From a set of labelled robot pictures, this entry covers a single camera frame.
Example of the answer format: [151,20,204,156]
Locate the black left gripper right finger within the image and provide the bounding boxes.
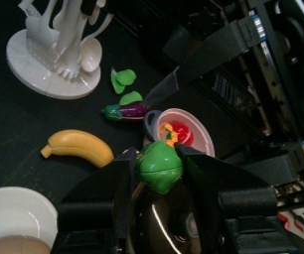
[173,142,302,254]

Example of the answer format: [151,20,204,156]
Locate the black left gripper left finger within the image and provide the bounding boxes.
[52,148,139,254]

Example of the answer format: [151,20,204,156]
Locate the green toy pepper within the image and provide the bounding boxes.
[133,139,184,195]

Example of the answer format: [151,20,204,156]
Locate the shiny black pan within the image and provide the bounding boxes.
[128,182,212,254]

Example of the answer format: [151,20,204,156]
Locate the red and white device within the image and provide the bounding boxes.
[275,205,304,254]

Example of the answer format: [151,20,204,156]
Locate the white round plate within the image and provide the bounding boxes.
[0,186,60,252]

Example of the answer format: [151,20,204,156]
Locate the yellow toy banana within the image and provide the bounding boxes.
[40,128,115,169]

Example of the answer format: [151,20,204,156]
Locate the beige toy egg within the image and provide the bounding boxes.
[0,234,53,254]

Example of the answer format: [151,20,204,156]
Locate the red toy tomato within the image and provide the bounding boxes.
[168,120,195,147]

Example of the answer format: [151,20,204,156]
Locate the orange toy pepper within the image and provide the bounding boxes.
[157,121,180,148]

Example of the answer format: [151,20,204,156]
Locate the purple toy eggplant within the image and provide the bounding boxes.
[100,90,151,124]

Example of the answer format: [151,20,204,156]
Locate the green toy leaf piece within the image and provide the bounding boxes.
[109,67,127,95]
[115,68,137,86]

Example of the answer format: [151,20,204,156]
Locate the grey tape strip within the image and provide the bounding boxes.
[143,65,181,107]

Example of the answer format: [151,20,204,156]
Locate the white cutlery stand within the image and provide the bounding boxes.
[5,0,115,100]

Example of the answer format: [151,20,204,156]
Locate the white plastic fork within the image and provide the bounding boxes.
[56,43,81,80]

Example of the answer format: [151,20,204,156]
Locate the white plastic spoon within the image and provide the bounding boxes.
[78,12,115,73]

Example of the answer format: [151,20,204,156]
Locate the aluminium frame bar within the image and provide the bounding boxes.
[243,0,304,167]

